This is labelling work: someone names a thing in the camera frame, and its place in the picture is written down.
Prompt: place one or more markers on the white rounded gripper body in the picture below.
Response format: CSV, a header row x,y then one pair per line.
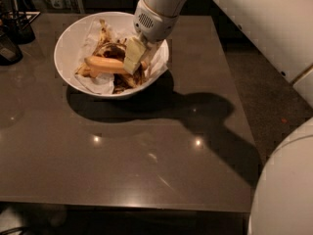
x,y
153,24

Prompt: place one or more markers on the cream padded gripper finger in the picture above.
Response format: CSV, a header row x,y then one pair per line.
x,y
135,51
150,53

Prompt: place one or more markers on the yellow peeled banana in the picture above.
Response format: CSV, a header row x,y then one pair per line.
x,y
106,65

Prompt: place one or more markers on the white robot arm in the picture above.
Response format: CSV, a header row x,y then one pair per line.
x,y
282,30

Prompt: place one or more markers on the brown spotted banana peel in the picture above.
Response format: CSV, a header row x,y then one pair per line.
x,y
102,83

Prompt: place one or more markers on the white ceramic bowl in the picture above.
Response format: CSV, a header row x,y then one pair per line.
x,y
79,40

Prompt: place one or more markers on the white crumpled paper liner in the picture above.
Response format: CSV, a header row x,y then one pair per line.
x,y
155,69

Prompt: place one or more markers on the dark lower cabinets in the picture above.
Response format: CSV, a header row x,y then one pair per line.
x,y
227,31

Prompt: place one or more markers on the dark container with label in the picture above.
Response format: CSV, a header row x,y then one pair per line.
x,y
10,52

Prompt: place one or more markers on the black wire utensil holder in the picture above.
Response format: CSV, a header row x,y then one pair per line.
x,y
20,30

